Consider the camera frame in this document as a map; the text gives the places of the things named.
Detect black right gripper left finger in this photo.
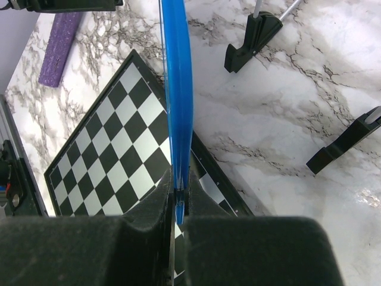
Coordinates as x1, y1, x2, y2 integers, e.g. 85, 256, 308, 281
1, 170, 174, 285

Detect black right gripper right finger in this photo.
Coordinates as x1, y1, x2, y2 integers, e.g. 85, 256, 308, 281
185, 172, 343, 285

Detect blue framed whiteboard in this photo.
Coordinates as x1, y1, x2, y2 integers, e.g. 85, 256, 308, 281
159, 1, 193, 225

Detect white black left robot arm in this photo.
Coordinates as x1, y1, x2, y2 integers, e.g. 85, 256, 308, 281
1, 0, 124, 14

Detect black white chessboard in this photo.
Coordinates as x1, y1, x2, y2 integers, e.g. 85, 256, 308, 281
45, 51, 252, 285

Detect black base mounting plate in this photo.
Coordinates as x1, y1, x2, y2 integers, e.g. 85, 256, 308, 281
1, 95, 48, 217

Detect purple glitter microphone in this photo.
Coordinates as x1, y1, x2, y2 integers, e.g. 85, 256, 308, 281
38, 12, 83, 88

